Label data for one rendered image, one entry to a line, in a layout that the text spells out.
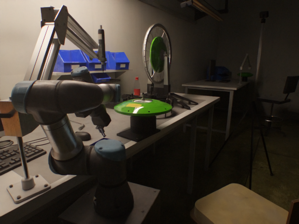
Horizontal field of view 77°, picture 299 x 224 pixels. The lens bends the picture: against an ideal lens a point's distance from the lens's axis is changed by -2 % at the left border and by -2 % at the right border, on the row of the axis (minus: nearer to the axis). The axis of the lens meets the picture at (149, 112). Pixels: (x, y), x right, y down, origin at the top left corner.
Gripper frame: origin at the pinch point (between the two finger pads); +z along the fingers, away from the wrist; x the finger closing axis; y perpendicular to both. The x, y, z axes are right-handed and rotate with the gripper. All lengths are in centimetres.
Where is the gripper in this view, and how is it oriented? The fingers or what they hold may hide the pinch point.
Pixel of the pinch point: (104, 136)
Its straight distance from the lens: 90.1
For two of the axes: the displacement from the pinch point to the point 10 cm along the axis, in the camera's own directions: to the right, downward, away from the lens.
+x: -9.3, -0.9, 3.6
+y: 3.3, -6.5, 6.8
